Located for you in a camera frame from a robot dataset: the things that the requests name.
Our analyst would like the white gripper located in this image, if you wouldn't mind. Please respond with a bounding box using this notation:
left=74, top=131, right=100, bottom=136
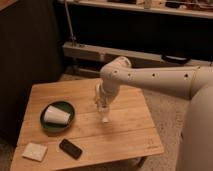
left=95, top=84, right=115, bottom=108

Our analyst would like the clear plastic bottle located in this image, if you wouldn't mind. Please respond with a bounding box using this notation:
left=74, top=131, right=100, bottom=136
left=100, top=107, right=109, bottom=123

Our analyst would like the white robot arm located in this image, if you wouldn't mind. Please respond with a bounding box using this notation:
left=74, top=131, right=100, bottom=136
left=95, top=56, right=213, bottom=171

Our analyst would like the metal stand pole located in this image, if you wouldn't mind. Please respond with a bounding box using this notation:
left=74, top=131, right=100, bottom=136
left=64, top=0, right=77, bottom=46

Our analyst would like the long wooden shelf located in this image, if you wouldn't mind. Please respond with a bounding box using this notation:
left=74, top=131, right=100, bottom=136
left=62, top=42, right=213, bottom=78

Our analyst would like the wooden side table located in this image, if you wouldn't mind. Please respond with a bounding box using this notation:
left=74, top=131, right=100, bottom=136
left=10, top=79, right=164, bottom=171

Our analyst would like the white paper cup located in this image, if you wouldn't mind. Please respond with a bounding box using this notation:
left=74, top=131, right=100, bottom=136
left=44, top=105, right=70, bottom=125

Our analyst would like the black object on shelf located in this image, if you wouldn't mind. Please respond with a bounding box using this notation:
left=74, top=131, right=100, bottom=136
left=161, top=55, right=191, bottom=65

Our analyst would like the black smartphone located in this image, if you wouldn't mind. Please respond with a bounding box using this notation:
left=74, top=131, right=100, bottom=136
left=59, top=139, right=82, bottom=159

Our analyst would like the white square sponge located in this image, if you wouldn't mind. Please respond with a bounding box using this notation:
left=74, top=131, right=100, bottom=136
left=22, top=143, right=47, bottom=162

